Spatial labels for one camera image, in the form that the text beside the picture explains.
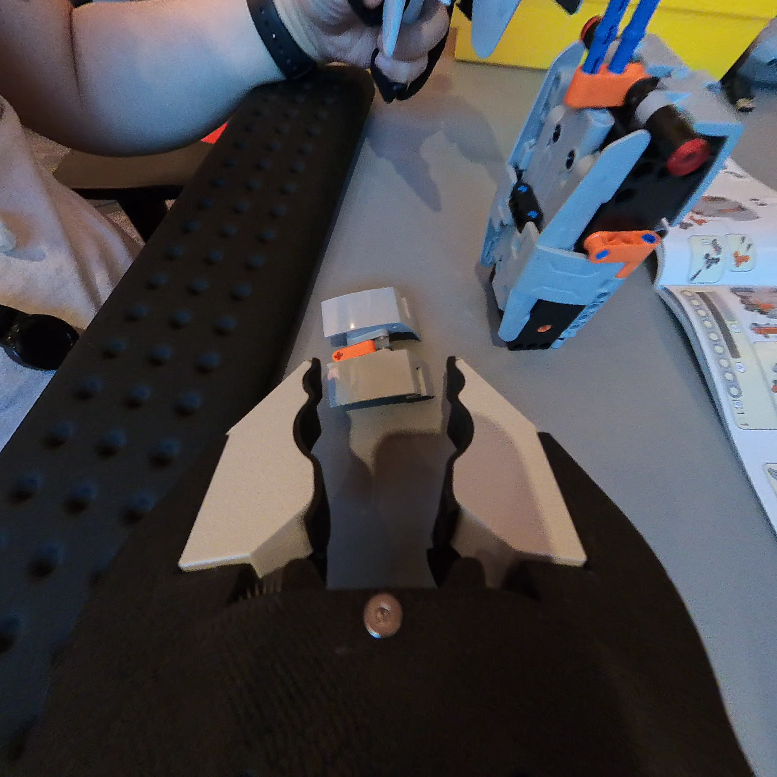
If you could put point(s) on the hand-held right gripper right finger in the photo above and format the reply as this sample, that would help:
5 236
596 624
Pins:
516 498

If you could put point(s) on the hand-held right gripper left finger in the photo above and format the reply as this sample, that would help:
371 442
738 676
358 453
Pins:
255 498

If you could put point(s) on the small grey curved block part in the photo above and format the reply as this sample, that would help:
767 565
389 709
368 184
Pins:
376 376

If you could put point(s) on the grey building block robot assembly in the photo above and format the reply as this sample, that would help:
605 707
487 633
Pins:
564 279

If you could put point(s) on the person's left forearm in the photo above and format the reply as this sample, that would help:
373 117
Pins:
152 73

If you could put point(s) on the grey desk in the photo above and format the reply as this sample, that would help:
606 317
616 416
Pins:
425 243

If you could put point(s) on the person's left hand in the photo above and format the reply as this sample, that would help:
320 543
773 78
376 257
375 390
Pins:
334 33

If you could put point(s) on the yellow plastic bin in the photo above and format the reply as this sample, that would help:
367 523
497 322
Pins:
546 42

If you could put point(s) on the black wristband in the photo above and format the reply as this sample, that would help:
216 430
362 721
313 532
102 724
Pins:
279 42

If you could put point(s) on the black studded baseplate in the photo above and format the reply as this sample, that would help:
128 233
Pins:
182 273

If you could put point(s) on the black usb dongle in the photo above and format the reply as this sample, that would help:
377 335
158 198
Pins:
739 91

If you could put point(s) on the instruction booklet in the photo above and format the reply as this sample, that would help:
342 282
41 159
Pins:
728 340

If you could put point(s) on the grey battery hub block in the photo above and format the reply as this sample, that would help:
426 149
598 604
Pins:
762 45

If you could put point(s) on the person's light clothing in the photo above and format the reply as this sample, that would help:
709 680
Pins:
48 243

